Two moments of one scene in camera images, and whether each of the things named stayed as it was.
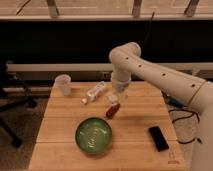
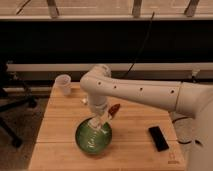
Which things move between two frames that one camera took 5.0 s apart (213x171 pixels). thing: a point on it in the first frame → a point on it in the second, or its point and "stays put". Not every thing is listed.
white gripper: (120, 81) → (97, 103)
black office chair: (7, 101) stays put
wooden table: (132, 148) stays put
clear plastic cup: (62, 85) stays put
